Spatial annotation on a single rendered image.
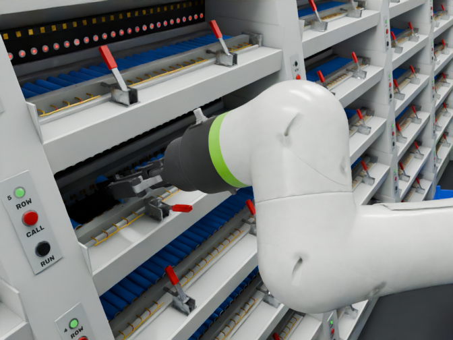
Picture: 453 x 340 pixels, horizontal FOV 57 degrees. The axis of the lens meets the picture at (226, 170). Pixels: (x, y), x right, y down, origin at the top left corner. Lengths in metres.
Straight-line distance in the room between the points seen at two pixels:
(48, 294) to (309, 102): 0.40
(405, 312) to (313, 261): 1.51
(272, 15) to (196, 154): 0.56
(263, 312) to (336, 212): 0.68
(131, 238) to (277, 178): 0.33
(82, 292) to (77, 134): 0.21
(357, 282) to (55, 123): 0.42
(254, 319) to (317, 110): 0.71
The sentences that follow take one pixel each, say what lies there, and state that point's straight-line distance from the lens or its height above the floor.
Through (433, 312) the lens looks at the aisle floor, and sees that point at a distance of 1.90.
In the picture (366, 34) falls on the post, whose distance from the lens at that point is 1.65.
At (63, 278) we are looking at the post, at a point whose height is 0.96.
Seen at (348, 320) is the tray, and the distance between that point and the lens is 1.59.
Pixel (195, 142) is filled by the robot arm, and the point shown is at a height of 1.10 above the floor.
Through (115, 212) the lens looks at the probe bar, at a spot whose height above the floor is 0.98.
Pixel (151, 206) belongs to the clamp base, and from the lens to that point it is 0.70.
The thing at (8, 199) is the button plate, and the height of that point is 1.09.
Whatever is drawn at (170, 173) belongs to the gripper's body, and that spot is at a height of 1.06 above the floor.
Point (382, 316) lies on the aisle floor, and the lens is 1.86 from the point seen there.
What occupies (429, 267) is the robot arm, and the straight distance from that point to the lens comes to 0.46.
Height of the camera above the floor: 1.24
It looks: 20 degrees down
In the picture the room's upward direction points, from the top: 12 degrees counter-clockwise
